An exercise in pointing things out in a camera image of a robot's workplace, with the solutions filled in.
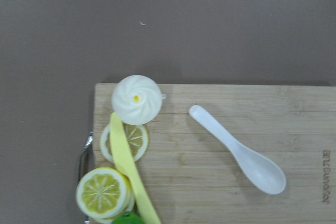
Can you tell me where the white plastic spoon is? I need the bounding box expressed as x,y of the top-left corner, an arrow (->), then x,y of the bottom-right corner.
189,105 -> 287,195

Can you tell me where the white toy bun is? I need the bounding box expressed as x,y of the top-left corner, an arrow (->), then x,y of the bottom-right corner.
111,75 -> 166,125

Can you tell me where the yellow lemon slice back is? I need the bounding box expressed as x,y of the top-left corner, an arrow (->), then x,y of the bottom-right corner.
100,123 -> 149,163

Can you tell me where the yellow lemon slice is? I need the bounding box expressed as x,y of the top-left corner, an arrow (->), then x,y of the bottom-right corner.
76,167 -> 135,223
100,123 -> 149,163

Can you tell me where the yellow plastic knife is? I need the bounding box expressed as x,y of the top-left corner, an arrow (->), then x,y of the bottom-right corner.
110,112 -> 161,224

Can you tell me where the yellow lemon slice front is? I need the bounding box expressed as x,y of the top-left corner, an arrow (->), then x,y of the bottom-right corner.
76,167 -> 135,223

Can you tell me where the green toy lime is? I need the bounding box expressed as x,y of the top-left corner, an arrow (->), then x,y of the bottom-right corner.
112,211 -> 145,224

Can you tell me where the metal board handle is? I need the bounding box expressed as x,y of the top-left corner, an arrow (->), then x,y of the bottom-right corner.
78,131 -> 95,222

